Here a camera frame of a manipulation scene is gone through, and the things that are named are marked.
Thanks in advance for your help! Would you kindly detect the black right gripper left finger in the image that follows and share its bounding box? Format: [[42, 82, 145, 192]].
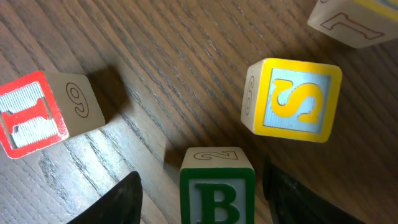
[[69, 171, 143, 224]]

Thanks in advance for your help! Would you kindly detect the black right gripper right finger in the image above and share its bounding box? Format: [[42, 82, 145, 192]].
[[262, 163, 362, 224]]

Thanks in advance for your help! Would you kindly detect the green B block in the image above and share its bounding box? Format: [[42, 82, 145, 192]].
[[180, 147, 255, 224]]

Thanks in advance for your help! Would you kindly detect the yellow block mid centre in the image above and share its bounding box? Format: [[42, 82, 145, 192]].
[[241, 58, 343, 143]]

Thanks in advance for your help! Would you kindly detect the red I block centre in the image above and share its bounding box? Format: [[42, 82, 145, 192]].
[[1, 71, 106, 159]]

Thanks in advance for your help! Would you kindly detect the yellow block upper centre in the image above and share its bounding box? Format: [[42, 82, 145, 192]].
[[307, 0, 397, 49]]

